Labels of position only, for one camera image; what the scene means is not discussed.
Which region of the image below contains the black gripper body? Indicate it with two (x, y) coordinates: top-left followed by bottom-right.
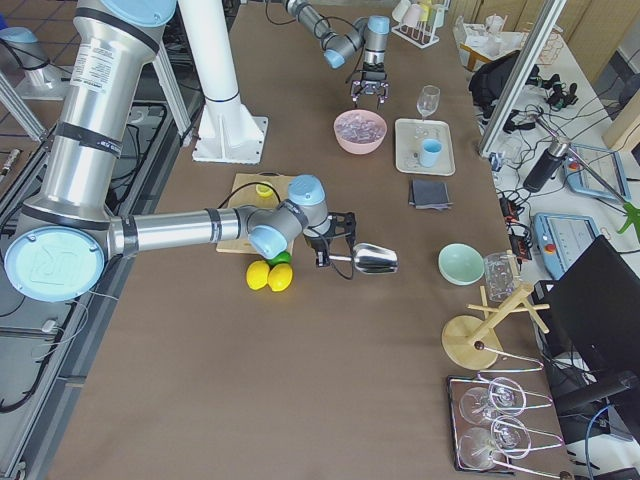
(351, 62), (389, 97)
(304, 212), (357, 267)

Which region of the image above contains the steel ice scoop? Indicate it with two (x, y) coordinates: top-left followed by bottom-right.
(329, 243), (399, 274)

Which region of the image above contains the pink bowl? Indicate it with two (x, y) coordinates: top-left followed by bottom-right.
(333, 109), (387, 155)

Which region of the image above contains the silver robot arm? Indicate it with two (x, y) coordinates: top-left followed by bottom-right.
(3, 1), (338, 302)
(283, 1), (391, 107)

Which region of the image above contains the clear ice cubes pile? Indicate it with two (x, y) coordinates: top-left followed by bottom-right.
(334, 110), (386, 144)

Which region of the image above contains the pink plastic cup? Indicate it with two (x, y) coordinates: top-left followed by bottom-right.
(402, 3), (428, 29)

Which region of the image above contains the blue cup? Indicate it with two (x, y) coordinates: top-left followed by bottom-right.
(418, 138), (443, 168)

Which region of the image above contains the white plastic cup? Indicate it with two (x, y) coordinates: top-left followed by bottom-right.
(391, 0), (412, 23)

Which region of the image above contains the yellow green cup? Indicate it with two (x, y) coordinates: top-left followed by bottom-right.
(417, 0), (432, 23)

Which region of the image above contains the mint green cup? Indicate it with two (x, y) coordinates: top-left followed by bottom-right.
(429, 5), (446, 30)

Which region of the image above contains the wooden cup tree stand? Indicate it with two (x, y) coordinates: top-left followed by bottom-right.
(441, 283), (550, 371)

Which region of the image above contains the clear wine glass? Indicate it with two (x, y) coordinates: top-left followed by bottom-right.
(416, 85), (441, 120)

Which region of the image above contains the green lime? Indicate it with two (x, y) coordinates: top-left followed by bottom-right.
(267, 250), (292, 267)

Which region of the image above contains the yellow lemon lower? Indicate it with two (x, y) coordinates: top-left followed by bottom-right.
(267, 263), (293, 292)

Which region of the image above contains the yellow lemon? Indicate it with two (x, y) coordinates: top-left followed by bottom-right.
(267, 263), (293, 292)
(245, 260), (270, 290)

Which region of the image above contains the cream serving tray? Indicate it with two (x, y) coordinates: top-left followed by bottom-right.
(395, 118), (455, 176)

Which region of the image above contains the yellow lemon upper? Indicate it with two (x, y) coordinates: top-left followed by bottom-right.
(245, 260), (270, 290)

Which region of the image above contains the half lemon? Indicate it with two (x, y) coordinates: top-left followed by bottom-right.
(255, 183), (274, 198)

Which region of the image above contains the grey folded cloth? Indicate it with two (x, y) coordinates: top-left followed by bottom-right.
(408, 179), (452, 211)

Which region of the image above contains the black backpack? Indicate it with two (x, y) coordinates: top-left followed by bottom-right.
(469, 50), (520, 119)

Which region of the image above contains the bamboo cutting board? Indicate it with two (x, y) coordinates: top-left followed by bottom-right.
(216, 173), (294, 254)

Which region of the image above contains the green bowl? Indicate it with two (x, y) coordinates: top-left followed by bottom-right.
(438, 243), (484, 286)

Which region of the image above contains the clear glass jar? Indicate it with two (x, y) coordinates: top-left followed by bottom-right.
(484, 251), (520, 302)

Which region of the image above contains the black thermos bottle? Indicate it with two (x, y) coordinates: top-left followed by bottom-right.
(523, 137), (571, 193)

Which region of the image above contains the dark metal glass tray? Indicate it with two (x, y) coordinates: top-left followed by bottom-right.
(446, 376), (513, 476)

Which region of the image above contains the blue teach pendant far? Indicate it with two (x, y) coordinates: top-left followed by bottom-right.
(563, 143), (631, 201)

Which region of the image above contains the blue teach pendant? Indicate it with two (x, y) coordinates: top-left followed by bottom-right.
(533, 213), (599, 280)
(563, 143), (631, 201)

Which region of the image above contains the blue teach pendant near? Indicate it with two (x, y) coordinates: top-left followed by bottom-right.
(533, 213), (599, 280)

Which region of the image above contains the upturned wine glass upper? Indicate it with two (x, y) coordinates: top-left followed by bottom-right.
(459, 377), (553, 426)

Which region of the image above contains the upturned wine glass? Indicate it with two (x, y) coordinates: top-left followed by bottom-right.
(458, 414), (564, 471)
(459, 377), (553, 426)

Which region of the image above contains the upturned wine glass lower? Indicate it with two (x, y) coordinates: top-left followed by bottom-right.
(458, 414), (564, 471)

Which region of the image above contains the black office chair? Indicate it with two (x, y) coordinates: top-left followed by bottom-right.
(532, 234), (640, 480)

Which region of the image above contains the white wire cup rack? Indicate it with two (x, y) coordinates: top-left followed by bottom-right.
(391, 21), (440, 49)

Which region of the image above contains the aluminium frame post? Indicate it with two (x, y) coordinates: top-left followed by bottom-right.
(478, 0), (566, 158)

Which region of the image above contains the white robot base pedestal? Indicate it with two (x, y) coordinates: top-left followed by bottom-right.
(179, 0), (268, 165)

